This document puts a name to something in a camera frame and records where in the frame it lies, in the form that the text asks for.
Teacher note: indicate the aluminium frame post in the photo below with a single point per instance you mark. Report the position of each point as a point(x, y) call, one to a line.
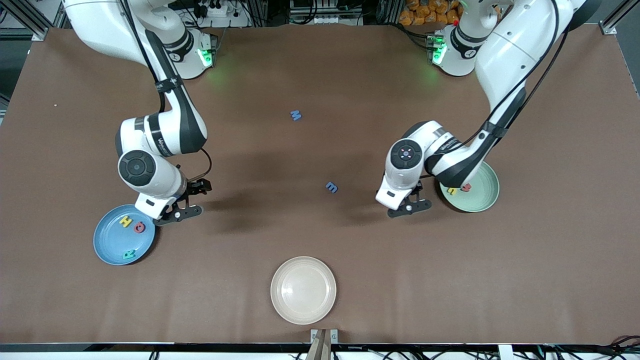
point(42, 34)
point(608, 29)

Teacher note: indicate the brown table cover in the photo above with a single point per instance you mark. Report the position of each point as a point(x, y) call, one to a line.
point(320, 235)

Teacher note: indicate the white label tag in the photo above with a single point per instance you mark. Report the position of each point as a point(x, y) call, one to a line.
point(505, 352)

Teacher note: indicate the yellow uppercase H letter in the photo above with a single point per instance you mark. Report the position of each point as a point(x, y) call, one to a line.
point(126, 221)

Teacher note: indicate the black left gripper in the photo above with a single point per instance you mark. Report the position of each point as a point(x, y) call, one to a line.
point(417, 188)

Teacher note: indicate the blue plate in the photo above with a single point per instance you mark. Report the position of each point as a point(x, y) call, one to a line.
point(112, 242)

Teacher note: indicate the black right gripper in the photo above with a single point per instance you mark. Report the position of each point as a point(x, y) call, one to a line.
point(194, 189)

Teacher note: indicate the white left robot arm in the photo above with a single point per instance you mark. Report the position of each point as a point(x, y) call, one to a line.
point(520, 45)

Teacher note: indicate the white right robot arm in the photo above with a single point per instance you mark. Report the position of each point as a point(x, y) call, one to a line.
point(100, 20)

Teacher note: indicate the metal mounting bracket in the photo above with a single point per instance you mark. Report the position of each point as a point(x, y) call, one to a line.
point(313, 334)

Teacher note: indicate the yellow lowercase h letter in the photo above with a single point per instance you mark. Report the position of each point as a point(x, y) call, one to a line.
point(452, 191)

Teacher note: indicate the black table edge rail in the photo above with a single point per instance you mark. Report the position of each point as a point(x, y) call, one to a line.
point(150, 346)

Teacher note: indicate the blue uppercase M letter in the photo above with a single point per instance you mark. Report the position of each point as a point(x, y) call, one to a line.
point(295, 116)

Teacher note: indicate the beige plate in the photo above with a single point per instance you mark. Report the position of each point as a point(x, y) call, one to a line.
point(303, 290)

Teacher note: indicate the red lowercase w letter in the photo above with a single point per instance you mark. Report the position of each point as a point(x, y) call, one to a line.
point(466, 188)

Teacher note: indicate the green plate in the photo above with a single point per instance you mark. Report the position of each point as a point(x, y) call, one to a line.
point(482, 197)

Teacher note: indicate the teal uppercase R letter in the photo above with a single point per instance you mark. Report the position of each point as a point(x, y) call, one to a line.
point(129, 254)

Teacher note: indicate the blue lowercase m letter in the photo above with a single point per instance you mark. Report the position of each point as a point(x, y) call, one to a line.
point(331, 188)

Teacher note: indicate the red uppercase Q letter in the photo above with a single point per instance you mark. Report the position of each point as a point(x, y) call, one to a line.
point(136, 227)

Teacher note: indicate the orange objects pile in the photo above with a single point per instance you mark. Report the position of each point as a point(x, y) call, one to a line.
point(415, 15)

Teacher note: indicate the white power strip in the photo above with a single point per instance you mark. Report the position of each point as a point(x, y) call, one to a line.
point(235, 21)

